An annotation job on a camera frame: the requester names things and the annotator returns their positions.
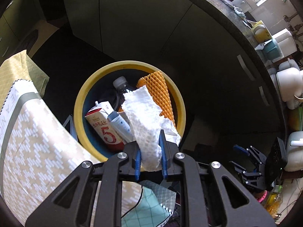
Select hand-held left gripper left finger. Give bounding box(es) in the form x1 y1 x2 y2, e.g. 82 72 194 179
25 141 143 227

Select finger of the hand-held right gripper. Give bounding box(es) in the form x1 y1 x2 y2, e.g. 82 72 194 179
229 161 264 191
233 144 267 168

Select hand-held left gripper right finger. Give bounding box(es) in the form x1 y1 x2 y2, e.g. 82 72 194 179
159 129 277 227

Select white foam fruit net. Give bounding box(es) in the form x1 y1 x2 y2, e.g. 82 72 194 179
122 87 181 172

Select orange foam fruit net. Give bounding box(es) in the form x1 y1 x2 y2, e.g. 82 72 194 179
136 70 177 128

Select yellow-rimmed trash bin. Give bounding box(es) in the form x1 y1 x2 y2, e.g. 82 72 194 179
74 60 186 162

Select white kitchen appliance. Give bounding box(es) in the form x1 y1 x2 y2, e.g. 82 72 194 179
284 131 303 172

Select yellow oil bottle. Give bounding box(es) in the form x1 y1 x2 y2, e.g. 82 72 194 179
265 186 284 215

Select blue and white tube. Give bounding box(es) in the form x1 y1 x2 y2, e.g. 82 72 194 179
107 111 134 142

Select red and white milk carton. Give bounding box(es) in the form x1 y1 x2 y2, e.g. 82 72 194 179
85 101 127 152

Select large white pot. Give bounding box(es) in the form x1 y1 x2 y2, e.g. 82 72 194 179
276 59 303 109

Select clear bottle with white cap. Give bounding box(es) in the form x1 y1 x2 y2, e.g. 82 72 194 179
112 76 135 104

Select printed beige tablecloth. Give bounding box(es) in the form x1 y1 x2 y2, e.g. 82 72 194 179
0 50 142 221

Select teal pot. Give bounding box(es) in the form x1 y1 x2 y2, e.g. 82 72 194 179
263 39 284 61

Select white canister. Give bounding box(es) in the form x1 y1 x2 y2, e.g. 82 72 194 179
271 28 297 54

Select yellow pot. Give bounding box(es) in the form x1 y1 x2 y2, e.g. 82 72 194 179
251 21 271 43

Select dark kitchen cabinets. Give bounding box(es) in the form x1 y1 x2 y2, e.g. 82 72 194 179
31 0 288 152

